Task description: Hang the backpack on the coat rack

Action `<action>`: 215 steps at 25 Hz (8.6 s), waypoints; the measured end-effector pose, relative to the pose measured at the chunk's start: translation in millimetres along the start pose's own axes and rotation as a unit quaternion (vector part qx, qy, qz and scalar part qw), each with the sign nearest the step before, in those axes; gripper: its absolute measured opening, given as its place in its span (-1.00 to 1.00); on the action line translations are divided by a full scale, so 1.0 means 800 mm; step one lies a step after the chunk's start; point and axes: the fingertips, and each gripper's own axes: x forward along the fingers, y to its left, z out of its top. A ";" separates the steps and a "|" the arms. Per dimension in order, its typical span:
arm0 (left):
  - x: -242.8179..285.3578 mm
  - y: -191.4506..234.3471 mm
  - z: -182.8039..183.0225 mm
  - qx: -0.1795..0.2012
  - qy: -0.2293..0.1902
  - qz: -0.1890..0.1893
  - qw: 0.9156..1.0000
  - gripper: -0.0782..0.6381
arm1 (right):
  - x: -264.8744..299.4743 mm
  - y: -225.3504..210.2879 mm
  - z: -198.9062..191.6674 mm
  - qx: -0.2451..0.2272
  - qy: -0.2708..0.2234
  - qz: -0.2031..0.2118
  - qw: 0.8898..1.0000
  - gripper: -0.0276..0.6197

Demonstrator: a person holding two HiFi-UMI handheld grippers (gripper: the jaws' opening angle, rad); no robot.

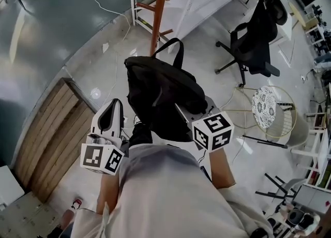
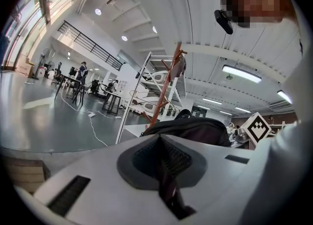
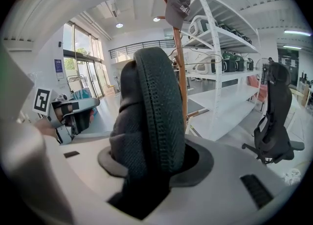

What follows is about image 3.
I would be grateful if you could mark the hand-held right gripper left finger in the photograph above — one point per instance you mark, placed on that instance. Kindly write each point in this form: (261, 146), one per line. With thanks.
(83, 170)

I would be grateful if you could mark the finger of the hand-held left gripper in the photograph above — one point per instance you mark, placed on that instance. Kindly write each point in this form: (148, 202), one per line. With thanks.
(86, 103)

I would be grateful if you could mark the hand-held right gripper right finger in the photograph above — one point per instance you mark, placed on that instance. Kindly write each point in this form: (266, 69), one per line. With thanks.
(227, 194)

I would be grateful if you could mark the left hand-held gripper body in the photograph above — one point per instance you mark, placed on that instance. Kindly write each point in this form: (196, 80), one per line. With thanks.
(42, 100)

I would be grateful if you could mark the black backpack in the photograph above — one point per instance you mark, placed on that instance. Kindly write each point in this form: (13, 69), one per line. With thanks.
(159, 109)

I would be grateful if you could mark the wooden coat stand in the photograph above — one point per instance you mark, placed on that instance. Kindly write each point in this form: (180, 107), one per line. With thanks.
(179, 48)

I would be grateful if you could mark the person's left forearm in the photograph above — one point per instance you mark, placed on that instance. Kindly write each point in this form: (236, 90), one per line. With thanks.
(46, 127)

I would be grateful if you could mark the person's left hand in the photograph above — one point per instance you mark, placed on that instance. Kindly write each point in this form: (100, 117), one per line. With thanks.
(64, 114)

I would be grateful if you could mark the glass entrance doors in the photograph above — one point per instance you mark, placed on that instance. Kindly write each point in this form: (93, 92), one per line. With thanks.
(83, 72)

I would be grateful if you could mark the person's light grey shirt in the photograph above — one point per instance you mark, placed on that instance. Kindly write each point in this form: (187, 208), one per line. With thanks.
(24, 170)

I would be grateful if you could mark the black balcony railing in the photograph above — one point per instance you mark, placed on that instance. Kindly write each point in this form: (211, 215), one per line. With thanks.
(122, 50)

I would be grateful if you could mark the round ceiling light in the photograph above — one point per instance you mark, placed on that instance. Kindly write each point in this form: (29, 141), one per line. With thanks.
(119, 25)
(156, 19)

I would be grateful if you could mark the black office chair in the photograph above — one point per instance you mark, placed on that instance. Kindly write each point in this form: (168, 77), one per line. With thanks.
(276, 111)

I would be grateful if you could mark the pink chair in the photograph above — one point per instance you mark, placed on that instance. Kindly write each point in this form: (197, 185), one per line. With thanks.
(258, 92)

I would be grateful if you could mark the grey cap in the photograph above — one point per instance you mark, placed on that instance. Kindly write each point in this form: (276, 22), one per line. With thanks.
(177, 8)

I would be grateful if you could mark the rows of green white cookers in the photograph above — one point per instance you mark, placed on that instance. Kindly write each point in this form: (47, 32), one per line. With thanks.
(230, 62)

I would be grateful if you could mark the white shelving unit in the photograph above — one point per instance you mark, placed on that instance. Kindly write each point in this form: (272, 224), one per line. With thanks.
(216, 48)

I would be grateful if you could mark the long ceiling light tube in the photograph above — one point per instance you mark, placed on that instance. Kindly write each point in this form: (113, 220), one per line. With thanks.
(292, 47)
(297, 32)

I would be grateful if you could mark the blue wall poster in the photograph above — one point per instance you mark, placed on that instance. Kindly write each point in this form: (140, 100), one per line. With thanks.
(59, 68)

